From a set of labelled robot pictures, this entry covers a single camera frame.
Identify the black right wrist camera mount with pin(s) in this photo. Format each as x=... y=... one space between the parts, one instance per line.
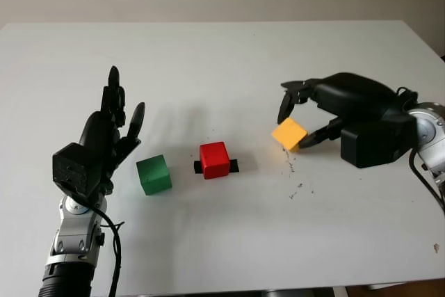
x=375 y=144

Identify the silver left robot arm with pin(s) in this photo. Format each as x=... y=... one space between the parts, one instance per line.
x=74 y=234

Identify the red wooden block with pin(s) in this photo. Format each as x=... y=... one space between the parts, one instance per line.
x=213 y=161

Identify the black tape strip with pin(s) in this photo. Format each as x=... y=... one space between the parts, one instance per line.
x=233 y=166

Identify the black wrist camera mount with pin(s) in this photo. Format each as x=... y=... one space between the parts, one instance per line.
x=73 y=168
x=375 y=144

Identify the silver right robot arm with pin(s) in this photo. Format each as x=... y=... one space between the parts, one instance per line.
x=431 y=130

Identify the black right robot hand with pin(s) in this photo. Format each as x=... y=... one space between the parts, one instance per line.
x=351 y=95

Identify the yellow wooden block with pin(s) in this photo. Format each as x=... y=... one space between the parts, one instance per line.
x=288 y=133

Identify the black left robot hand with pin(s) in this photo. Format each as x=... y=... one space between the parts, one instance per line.
x=99 y=130

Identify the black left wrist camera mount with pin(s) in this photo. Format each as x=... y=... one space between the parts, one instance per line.
x=73 y=168

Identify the green wooden block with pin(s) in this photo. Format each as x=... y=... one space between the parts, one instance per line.
x=154 y=175

